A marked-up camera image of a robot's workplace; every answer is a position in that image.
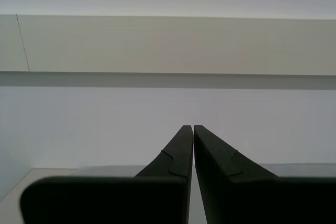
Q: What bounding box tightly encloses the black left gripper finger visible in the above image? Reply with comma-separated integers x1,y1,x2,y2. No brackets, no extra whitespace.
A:
193,124,336,224
19,125,194,224

